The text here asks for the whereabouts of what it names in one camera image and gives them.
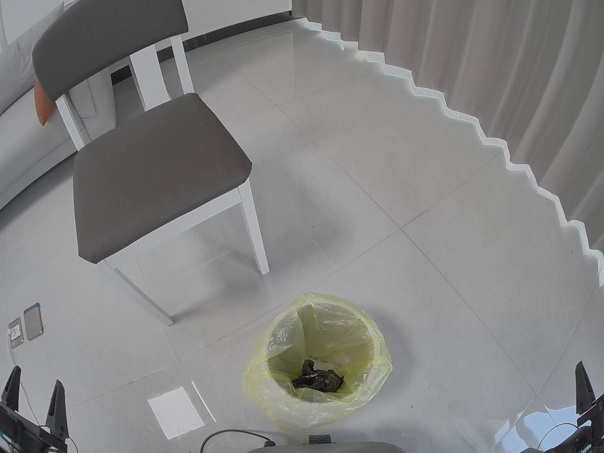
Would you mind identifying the white sofa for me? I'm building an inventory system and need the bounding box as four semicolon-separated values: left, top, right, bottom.
0;0;119;211

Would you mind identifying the black cable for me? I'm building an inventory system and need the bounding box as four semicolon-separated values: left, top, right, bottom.
200;429;277;453

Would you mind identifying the white cable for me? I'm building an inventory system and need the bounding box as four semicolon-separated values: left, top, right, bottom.
6;329;38;423

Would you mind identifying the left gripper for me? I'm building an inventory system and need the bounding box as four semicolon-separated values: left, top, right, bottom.
0;365;71;453

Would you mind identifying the black plastic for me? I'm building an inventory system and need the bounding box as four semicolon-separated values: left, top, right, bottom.
291;358;346;394

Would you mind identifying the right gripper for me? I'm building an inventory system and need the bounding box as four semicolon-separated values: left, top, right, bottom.
564;361;604;453

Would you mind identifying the grey cushioned white chair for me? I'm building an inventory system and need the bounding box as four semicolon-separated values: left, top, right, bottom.
32;0;271;327

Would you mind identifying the yellow plastic bag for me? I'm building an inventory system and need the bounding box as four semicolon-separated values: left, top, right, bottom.
242;292;393;432

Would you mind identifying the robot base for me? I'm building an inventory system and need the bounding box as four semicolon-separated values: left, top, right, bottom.
245;434;402;453

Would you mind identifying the orange cushion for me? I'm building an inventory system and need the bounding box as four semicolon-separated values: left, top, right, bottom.
35;79;56;127

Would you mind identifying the white trash bin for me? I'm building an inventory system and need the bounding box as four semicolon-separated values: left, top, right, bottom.
255;300;385;428

